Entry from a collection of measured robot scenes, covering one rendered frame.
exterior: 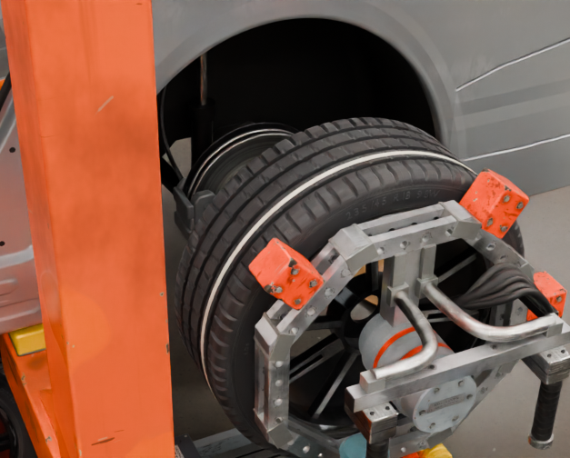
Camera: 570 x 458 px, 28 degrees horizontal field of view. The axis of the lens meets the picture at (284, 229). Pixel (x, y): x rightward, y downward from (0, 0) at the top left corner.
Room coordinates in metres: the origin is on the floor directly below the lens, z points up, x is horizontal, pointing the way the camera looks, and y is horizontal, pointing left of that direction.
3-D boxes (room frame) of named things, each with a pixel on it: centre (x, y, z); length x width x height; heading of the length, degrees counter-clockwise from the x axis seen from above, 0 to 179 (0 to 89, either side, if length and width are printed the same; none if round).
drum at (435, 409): (1.55, -0.24, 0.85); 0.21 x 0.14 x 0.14; 26
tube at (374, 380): (1.46, -0.17, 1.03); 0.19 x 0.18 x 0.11; 26
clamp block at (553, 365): (1.50, -0.45, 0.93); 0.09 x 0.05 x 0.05; 26
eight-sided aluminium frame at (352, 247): (1.61, -0.21, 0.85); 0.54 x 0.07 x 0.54; 116
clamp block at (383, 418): (1.35, -0.14, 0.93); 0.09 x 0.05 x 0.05; 26
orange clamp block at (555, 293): (1.75, -0.49, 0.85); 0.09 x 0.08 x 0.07; 116
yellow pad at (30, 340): (1.84, 0.50, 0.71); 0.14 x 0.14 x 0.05; 26
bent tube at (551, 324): (1.55, -0.35, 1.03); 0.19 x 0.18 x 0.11; 26
